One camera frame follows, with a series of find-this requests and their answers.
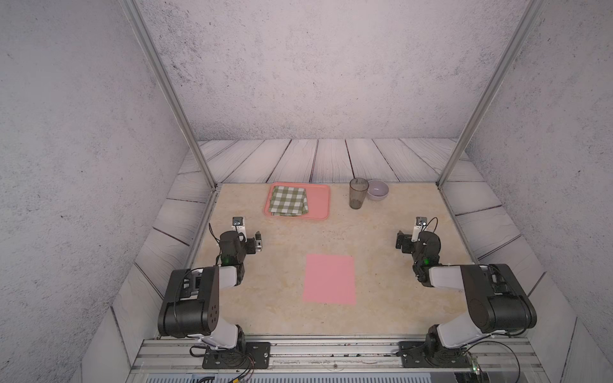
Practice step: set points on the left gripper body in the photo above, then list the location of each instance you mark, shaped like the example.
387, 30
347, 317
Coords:
250, 247

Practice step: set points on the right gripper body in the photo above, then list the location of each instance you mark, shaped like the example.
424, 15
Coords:
408, 245

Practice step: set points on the pink square paper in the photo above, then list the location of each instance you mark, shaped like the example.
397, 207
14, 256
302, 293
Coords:
329, 279

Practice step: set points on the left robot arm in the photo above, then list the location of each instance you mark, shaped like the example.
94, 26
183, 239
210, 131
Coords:
191, 304

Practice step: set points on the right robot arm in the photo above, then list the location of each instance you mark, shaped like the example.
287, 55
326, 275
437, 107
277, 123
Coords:
496, 302

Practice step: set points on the green checkered cloth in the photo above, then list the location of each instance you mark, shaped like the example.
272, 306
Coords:
288, 201

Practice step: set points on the small lavender bowl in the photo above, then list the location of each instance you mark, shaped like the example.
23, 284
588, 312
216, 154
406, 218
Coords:
378, 190

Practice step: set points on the translucent grey plastic cup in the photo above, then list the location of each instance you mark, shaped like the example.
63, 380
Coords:
358, 192

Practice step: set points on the pink plastic tray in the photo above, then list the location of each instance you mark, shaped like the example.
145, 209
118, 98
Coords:
318, 198

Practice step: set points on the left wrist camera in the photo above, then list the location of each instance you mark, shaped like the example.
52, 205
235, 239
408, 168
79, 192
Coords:
239, 226

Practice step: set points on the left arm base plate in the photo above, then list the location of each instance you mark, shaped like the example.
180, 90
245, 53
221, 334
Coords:
255, 356

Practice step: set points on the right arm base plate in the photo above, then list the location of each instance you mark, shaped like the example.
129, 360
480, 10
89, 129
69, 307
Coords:
416, 355

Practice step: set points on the aluminium front rail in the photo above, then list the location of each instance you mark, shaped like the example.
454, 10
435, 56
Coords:
338, 359

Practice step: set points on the right aluminium frame post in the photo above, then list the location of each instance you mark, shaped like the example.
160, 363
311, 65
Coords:
510, 53

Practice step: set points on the aluminium frame post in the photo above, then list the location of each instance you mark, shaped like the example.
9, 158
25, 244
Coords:
510, 53
147, 44

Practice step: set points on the left aluminium frame post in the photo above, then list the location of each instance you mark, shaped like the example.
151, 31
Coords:
147, 44

